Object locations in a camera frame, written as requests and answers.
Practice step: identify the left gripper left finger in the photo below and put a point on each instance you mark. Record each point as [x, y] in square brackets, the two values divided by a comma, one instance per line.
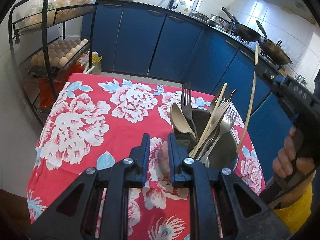
[131, 172]

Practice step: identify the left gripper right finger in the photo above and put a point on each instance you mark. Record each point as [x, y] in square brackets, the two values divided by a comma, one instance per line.
[187, 173]

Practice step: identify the wooden spoon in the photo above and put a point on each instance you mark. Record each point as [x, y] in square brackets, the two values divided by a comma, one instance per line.
[179, 121]

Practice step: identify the wooden chopstick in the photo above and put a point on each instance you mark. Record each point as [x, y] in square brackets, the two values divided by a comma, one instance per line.
[195, 149]
[248, 113]

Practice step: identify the steel fork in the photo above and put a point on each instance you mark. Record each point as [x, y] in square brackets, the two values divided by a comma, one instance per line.
[225, 126]
[225, 98]
[186, 105]

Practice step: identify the wooden fork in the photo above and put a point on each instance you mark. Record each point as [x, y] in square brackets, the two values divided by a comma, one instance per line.
[217, 117]

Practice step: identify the yellow sleeve forearm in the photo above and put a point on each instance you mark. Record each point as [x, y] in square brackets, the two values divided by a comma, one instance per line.
[295, 215]

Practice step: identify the blue kitchen cabinets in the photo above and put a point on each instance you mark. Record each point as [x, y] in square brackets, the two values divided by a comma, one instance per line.
[145, 40]

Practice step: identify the right hand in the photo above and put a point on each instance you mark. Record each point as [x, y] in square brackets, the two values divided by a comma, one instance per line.
[283, 163]

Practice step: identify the steel kettle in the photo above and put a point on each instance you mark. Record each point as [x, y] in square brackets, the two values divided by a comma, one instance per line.
[300, 79]

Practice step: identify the black wok near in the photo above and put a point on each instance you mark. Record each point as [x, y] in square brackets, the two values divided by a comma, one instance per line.
[269, 48]

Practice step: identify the black wok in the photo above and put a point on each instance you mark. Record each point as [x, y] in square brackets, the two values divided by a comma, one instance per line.
[243, 31]
[269, 48]

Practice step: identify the red floral tablecloth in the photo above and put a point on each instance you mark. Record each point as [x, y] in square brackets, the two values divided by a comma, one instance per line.
[95, 122]

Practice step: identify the black wok far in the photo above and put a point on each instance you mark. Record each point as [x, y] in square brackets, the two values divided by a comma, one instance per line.
[243, 31]

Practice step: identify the steel lidded pot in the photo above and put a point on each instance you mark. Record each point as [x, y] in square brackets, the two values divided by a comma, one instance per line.
[219, 23]

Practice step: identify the cooking oil bottle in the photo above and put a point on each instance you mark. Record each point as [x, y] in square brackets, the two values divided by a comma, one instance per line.
[96, 64]

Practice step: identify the tray of eggs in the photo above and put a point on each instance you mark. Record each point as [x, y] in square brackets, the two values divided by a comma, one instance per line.
[63, 52]

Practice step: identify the plastic bag of eggs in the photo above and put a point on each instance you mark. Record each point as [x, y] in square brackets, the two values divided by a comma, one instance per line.
[60, 0]

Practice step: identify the black wire kitchen rack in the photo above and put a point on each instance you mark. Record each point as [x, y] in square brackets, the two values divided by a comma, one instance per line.
[46, 72]

